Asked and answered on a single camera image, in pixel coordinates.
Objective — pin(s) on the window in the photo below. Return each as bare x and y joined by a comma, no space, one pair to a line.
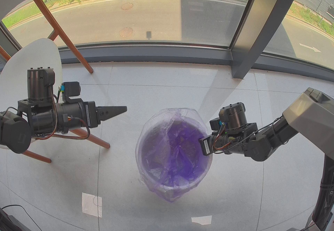
261,16

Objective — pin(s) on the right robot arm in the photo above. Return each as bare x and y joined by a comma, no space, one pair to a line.
308,120

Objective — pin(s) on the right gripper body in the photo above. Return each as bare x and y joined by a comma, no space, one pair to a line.
206,146

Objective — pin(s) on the white trash bin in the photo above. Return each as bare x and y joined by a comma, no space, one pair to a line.
140,154

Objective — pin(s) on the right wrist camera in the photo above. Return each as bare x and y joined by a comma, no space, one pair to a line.
215,124

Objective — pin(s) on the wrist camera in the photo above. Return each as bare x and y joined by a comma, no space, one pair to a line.
71,89
215,124

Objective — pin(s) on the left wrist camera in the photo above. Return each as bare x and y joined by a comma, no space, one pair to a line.
71,89

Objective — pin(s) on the purple plastic bag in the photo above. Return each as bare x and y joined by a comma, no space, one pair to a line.
180,157

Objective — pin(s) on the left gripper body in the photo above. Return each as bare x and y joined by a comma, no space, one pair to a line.
73,116

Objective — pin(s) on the white cushioned wooden chair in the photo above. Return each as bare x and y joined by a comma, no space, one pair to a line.
39,52

